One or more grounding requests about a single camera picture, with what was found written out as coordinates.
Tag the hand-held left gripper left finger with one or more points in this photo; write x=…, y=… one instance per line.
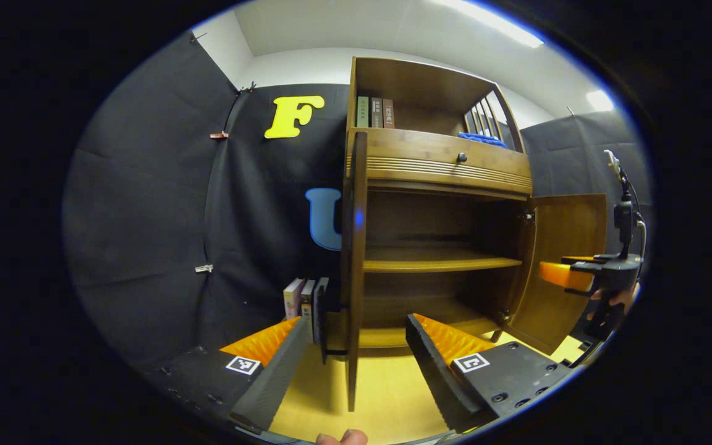
x=279, y=377

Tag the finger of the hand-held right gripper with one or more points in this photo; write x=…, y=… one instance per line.
x=557, y=275
x=588, y=266

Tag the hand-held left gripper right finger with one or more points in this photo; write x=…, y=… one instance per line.
x=436, y=377

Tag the wooden shoe cabinet door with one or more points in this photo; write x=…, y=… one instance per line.
x=563, y=228
x=357, y=247

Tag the wooden double-door shoe cabinet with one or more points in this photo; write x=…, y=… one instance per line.
x=430, y=216

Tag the wooden cabinet shelf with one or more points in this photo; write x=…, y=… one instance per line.
x=436, y=262

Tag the white book with yellow label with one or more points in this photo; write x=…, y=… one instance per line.
x=308, y=306

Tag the dark grey book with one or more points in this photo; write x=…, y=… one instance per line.
x=323, y=283

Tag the black backdrop cloth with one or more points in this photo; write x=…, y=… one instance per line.
x=566, y=154
x=146, y=204

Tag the blue cloth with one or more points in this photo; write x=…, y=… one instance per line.
x=483, y=139

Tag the small ceiling light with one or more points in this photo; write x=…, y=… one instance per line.
x=600, y=100

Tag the wooden drawer with black knob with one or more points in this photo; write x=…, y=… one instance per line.
x=430, y=154

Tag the reddish brown book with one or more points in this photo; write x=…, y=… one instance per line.
x=388, y=114

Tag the dark brown book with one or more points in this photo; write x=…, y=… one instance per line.
x=376, y=113

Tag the green book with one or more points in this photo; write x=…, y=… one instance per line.
x=363, y=112

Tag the dark backdrop clip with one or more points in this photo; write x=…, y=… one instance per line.
x=248, y=86

